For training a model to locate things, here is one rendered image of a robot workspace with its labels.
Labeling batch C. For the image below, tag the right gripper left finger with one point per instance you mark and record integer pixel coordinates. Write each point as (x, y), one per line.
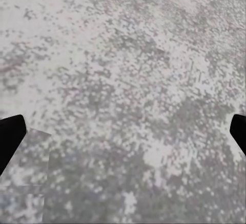
(12, 132)

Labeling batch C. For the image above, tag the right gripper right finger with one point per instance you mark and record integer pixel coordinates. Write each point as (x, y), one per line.
(238, 131)

